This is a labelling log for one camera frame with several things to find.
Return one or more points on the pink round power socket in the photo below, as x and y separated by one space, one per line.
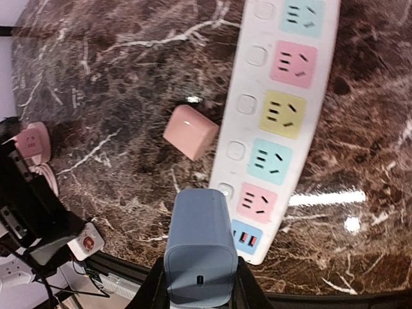
46 154

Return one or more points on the pink cube socket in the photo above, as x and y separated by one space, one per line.
30 143

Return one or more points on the black front table rail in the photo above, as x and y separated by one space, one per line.
205 292

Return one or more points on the white multicolour power strip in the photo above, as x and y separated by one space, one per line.
279 79

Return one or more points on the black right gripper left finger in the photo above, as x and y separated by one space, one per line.
152 294

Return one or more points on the grey slotted cable duct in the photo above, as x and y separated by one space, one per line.
120 286

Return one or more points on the blue plug adapter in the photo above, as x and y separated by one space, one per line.
200 241

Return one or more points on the pink plug adapter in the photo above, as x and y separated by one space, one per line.
190 132

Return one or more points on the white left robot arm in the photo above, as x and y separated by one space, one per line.
33 217

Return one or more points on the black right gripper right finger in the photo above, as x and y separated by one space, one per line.
246 293

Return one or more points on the white cube socket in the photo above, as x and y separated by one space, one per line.
87 243

